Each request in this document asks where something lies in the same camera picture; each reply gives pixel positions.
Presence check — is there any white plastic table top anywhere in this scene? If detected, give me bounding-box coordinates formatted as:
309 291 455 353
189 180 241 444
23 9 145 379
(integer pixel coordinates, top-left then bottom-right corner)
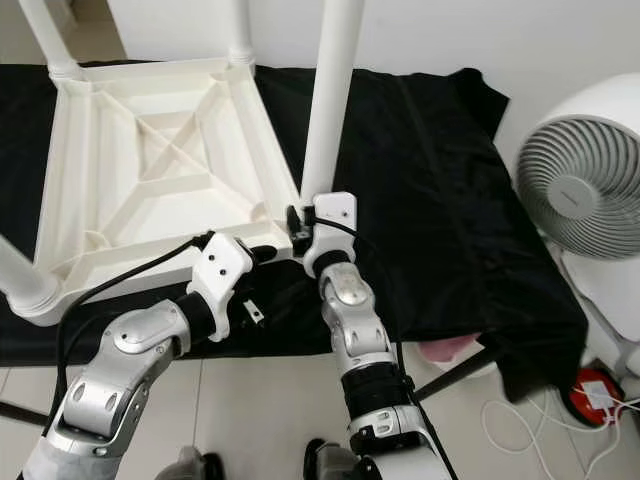
32 56 323 327

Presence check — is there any black fabric table cover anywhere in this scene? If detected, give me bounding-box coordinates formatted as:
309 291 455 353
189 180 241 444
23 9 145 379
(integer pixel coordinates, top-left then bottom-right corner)
0 62 590 402

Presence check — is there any grey robot left leg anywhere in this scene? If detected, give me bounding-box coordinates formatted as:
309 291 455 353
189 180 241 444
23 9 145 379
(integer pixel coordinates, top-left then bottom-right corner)
164 446 222 480

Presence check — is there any grey robot leg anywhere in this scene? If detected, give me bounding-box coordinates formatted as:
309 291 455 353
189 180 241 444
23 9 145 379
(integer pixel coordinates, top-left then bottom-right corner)
164 446 222 480
304 439 382 480

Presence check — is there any grey robot right leg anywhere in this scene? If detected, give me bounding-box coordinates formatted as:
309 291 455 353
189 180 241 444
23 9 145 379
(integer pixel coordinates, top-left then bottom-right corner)
304 439 382 480

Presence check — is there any black metal table leg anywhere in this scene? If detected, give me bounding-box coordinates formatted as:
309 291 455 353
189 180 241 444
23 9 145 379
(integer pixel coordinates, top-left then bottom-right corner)
414 345 502 402
0 399 47 427

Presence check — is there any red round device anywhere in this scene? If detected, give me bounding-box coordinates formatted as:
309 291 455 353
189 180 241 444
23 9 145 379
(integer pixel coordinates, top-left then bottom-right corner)
564 366 627 427

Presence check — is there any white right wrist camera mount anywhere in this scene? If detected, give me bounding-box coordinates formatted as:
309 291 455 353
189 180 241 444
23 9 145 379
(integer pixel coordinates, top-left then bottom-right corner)
304 191 360 280

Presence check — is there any white pedestal fan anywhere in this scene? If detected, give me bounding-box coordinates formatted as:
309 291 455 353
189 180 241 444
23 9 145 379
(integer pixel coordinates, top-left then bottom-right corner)
516 72 640 377

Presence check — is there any white power cable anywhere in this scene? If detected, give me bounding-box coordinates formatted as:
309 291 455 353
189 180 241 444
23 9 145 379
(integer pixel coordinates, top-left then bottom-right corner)
480 393 640 458

